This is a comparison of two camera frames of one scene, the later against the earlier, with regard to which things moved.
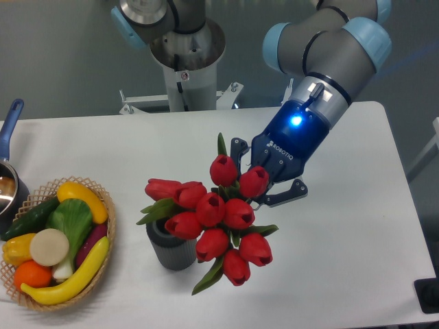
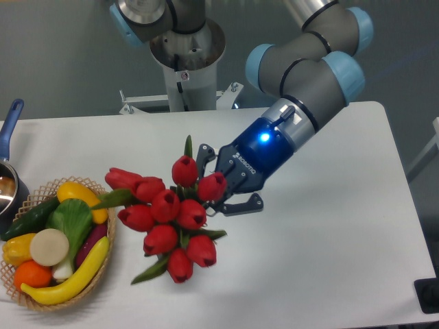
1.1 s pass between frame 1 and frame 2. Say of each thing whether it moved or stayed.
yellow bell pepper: stayed
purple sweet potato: stayed
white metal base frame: stayed
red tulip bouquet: moved
